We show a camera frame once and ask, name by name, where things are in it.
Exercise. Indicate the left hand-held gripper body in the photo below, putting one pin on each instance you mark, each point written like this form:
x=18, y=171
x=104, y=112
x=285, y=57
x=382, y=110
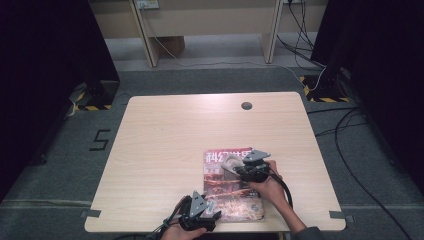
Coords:
x=196, y=210

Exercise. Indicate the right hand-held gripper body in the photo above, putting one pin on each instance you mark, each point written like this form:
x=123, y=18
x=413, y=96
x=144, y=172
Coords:
x=255, y=168

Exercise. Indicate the red magazine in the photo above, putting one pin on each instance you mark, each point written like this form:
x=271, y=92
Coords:
x=233, y=196

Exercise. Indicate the person's right hand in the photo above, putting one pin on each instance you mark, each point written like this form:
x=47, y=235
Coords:
x=270, y=191

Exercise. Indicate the person's left hand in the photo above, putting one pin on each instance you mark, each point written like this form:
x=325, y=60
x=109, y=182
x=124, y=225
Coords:
x=180, y=233

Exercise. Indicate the grey tape piece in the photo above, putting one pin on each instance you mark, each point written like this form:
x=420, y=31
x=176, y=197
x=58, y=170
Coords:
x=90, y=213
x=340, y=215

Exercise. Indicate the stand base with hazard tape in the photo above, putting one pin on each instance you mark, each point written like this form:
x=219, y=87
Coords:
x=100, y=95
x=325, y=90

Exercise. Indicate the brown cardboard box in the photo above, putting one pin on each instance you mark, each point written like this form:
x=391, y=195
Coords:
x=171, y=45

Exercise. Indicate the beige desk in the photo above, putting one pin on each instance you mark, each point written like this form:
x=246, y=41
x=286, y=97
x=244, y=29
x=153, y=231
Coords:
x=213, y=21

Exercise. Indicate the dark curtain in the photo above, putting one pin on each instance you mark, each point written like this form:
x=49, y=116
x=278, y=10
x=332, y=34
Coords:
x=383, y=66
x=43, y=66

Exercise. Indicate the white power strip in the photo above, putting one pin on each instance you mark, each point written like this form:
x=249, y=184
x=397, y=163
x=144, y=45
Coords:
x=147, y=4

